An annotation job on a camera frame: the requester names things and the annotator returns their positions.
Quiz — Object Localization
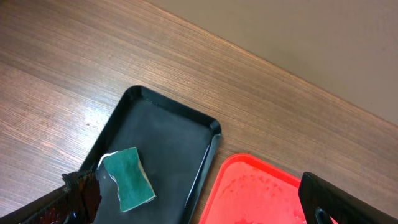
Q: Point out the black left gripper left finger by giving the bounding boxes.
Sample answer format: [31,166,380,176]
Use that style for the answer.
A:
[1,171,102,224]

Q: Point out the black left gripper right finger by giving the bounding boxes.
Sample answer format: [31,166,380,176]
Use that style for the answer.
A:
[298,172,397,224]

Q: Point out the black plastic tray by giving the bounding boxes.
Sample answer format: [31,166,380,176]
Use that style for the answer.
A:
[80,86,221,224]

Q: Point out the green yellow sponge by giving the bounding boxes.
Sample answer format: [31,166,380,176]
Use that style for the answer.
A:
[100,147,156,212]

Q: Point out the red plastic tray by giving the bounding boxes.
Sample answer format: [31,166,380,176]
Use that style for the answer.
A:
[199,153,307,224]

